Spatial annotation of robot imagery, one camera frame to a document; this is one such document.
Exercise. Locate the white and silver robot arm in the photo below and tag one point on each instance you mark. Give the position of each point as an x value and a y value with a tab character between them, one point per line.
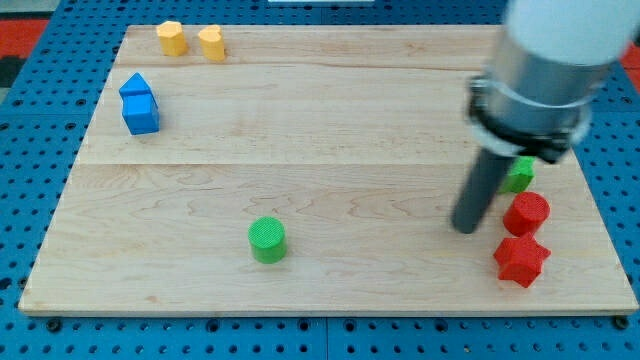
550	58

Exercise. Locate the green star block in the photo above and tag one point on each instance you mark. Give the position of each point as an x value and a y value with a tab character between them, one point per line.
519	175

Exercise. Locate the red star block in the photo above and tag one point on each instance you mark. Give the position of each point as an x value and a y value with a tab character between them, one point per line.
521	259

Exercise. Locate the wooden board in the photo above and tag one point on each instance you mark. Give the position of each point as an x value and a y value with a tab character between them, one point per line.
354	137

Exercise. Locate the green cylinder block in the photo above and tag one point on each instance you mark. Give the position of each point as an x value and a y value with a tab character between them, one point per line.
267	239

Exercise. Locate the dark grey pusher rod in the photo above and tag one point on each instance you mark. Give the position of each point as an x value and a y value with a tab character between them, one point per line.
483	181

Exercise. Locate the yellow heart block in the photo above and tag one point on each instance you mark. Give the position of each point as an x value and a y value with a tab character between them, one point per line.
212	43

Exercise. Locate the blue cube block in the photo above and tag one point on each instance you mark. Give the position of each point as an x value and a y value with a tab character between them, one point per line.
140	113

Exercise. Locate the blue pentagon block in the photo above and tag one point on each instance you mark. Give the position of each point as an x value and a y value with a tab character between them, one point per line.
135	85

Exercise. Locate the yellow hexagon block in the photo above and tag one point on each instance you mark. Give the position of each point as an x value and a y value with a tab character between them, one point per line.
172	39

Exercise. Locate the red cylinder block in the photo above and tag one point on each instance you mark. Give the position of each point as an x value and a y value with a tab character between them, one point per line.
526	214

